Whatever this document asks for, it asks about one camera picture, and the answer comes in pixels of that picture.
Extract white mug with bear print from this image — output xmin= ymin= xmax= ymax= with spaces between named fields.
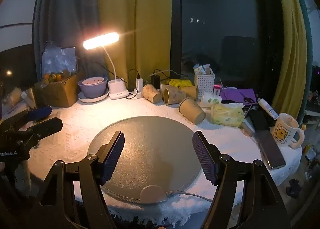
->
xmin=270 ymin=113 xmax=305 ymax=149

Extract black case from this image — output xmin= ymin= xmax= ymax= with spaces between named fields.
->
xmin=249 ymin=110 xmax=271 ymax=132

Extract yellow green tissue packet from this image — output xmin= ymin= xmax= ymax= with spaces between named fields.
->
xmin=210 ymin=103 xmax=245 ymax=127

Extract purple cloth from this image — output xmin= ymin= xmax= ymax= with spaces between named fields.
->
xmin=220 ymin=88 xmax=258 ymax=106

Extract white desk lamp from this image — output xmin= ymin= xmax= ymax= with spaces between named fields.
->
xmin=82 ymin=31 xmax=129 ymax=101

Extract white power strip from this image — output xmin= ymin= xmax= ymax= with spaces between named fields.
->
xmin=128 ymin=88 xmax=143 ymax=99

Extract yellow curtain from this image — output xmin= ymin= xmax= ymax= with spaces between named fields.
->
xmin=270 ymin=0 xmax=308 ymax=117
xmin=96 ymin=0 xmax=181 ymax=87

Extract white plastic basket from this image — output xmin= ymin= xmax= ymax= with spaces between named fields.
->
xmin=194 ymin=71 xmax=216 ymax=94

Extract dark smartphone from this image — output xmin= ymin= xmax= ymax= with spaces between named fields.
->
xmin=254 ymin=130 xmax=287 ymax=171

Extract yellow rubber gloves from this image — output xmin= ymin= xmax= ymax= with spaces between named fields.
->
xmin=168 ymin=78 xmax=194 ymax=87

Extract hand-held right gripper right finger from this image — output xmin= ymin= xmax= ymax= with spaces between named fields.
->
xmin=192 ymin=130 xmax=292 ymax=229

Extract white cup with green print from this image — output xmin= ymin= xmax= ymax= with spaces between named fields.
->
xmin=199 ymin=91 xmax=222 ymax=108

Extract white mat cable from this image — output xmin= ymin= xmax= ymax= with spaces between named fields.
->
xmin=165 ymin=190 xmax=216 ymax=201

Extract round grey heating mat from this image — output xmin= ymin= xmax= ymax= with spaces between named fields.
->
xmin=87 ymin=116 xmax=203 ymax=204

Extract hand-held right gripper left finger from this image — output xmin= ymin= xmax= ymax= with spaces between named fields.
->
xmin=32 ymin=131 xmax=125 ymax=229

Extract dark blue slipper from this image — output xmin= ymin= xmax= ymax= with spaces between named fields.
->
xmin=285 ymin=179 xmax=302 ymax=198

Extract purple bowl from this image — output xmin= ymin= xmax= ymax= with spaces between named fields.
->
xmin=77 ymin=76 xmax=109 ymax=99

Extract clear plastic bag of oranges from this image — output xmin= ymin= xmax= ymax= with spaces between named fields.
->
xmin=41 ymin=41 xmax=78 ymax=84

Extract sachets bundle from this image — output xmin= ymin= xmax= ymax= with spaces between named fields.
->
xmin=194 ymin=63 xmax=214 ymax=76

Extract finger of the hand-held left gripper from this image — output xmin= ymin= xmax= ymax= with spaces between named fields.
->
xmin=12 ymin=117 xmax=63 ymax=148
xmin=0 ymin=105 xmax=53 ymax=133

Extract white tube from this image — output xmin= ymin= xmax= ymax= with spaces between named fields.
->
xmin=257 ymin=98 xmax=279 ymax=120

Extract grey curtain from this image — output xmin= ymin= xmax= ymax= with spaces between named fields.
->
xmin=32 ymin=0 xmax=101 ymax=82

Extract cardboard box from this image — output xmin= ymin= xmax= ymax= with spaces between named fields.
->
xmin=34 ymin=70 xmax=84 ymax=108

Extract white strainer bowl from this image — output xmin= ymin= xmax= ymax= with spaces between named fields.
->
xmin=82 ymin=77 xmax=104 ymax=86

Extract white plate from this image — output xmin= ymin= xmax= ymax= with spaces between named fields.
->
xmin=77 ymin=88 xmax=110 ymax=104

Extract black charger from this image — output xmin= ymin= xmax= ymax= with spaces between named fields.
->
xmin=128 ymin=70 xmax=138 ymax=92

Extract black power adapter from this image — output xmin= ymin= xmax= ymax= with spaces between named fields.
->
xmin=151 ymin=74 xmax=162 ymax=88

